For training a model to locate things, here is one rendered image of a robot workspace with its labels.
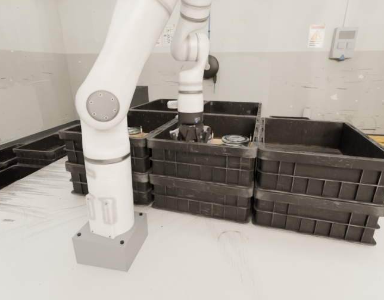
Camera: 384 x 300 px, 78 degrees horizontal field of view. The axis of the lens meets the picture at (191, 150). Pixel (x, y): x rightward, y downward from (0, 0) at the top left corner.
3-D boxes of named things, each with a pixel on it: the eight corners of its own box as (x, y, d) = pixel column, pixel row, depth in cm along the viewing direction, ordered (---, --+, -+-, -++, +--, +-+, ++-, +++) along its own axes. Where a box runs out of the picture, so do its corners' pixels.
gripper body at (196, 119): (183, 111, 65) (183, 144, 68) (209, 108, 68) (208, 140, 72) (172, 107, 71) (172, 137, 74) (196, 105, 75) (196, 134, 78)
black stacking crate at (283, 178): (390, 212, 53) (406, 165, 49) (253, 193, 61) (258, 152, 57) (340, 153, 89) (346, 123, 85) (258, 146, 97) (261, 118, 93)
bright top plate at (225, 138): (249, 144, 84) (249, 143, 83) (220, 143, 86) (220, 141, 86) (249, 137, 93) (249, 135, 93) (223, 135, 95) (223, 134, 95)
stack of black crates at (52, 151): (62, 212, 168) (50, 152, 153) (27, 207, 173) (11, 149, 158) (95, 185, 205) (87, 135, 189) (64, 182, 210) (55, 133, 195)
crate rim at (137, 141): (144, 147, 66) (143, 138, 65) (56, 138, 73) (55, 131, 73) (187, 118, 102) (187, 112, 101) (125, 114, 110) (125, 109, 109)
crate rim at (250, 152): (256, 158, 58) (257, 149, 57) (144, 147, 66) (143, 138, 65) (260, 122, 94) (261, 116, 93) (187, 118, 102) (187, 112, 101)
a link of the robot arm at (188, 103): (192, 105, 78) (192, 86, 76) (210, 111, 69) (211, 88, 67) (166, 108, 74) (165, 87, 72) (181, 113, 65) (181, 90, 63)
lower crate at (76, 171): (149, 211, 72) (146, 175, 68) (68, 196, 80) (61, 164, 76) (187, 162, 109) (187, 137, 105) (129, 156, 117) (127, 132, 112)
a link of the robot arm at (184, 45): (168, 51, 68) (171, -2, 56) (198, 51, 70) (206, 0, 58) (171, 66, 64) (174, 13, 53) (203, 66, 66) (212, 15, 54)
